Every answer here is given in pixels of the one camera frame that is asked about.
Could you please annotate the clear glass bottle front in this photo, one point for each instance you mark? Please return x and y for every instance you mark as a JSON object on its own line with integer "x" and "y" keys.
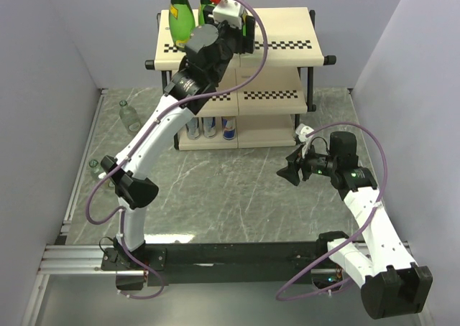
{"x": 98, "y": 173}

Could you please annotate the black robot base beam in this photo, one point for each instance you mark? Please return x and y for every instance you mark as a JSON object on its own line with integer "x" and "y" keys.
{"x": 196, "y": 263}

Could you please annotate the green Perrier bottle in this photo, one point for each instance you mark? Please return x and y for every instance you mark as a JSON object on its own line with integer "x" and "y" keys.
{"x": 181, "y": 22}

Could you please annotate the aluminium frame rail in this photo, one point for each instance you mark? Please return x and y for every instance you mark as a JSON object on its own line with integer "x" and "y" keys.
{"x": 88, "y": 260}

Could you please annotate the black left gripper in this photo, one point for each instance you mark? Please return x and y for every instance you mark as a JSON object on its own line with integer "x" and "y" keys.
{"x": 246, "y": 43}

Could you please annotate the clear glass bottle rear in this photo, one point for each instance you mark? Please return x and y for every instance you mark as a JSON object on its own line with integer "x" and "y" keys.
{"x": 130, "y": 118}

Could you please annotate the beige three-tier shelf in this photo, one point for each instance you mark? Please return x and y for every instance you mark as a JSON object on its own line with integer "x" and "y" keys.
{"x": 268, "y": 109}

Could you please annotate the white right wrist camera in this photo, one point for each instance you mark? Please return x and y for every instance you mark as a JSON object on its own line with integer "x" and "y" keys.
{"x": 304, "y": 136}

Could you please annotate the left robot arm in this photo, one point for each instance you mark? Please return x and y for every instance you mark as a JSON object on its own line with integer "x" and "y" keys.
{"x": 208, "y": 53}

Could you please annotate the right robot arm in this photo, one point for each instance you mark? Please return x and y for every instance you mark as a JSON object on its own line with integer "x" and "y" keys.
{"x": 391, "y": 282}

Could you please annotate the blue energy drink can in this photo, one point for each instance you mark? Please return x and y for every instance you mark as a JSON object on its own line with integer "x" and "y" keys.
{"x": 228, "y": 127}

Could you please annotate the clear glass bottle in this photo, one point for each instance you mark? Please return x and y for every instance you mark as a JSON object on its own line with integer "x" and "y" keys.
{"x": 130, "y": 118}
{"x": 98, "y": 173}

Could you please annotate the silver energy drink can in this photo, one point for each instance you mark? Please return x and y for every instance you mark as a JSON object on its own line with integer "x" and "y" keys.
{"x": 209, "y": 127}

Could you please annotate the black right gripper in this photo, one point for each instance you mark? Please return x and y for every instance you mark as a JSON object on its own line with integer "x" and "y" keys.
{"x": 291, "y": 171}

